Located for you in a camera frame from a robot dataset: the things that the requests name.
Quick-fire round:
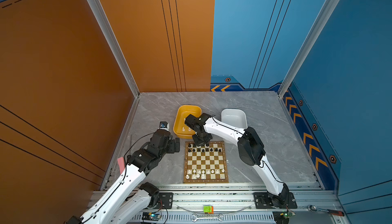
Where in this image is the pink eraser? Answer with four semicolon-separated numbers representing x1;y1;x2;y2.
117;157;126;174

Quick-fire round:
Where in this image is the green orange small block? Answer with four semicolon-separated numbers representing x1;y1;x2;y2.
203;205;214;214

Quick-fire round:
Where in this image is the white plastic tray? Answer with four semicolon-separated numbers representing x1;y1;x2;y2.
221;109;248;129

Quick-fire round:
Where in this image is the circuit board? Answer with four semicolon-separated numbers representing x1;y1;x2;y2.
141;212;162;224
273;211;296;224

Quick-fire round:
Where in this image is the silver wrench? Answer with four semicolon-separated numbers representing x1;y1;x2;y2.
191;214;225;222

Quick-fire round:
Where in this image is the wooden chess board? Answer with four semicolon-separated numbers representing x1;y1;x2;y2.
183;141;229;184

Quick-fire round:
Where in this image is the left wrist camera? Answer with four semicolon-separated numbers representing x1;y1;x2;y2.
159;121;169;131

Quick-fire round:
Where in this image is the right circuit board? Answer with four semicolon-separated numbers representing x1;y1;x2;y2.
273;211;296;224

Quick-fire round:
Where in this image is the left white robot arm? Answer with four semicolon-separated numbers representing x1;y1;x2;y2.
66;129;180;224

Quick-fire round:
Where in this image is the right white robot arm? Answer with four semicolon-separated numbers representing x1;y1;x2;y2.
185;113;290;208

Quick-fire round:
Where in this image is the yellow plastic tray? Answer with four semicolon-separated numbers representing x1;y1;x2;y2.
173;105;202;140

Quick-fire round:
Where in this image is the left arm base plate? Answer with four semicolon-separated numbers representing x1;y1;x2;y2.
148;192;174;210

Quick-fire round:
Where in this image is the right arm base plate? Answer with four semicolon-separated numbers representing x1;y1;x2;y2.
253;192;298;209

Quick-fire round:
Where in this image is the left circuit board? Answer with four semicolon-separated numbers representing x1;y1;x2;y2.
141;212;162;224

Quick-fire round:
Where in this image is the red handled ratchet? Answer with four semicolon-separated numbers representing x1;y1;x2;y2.
308;205;345;216

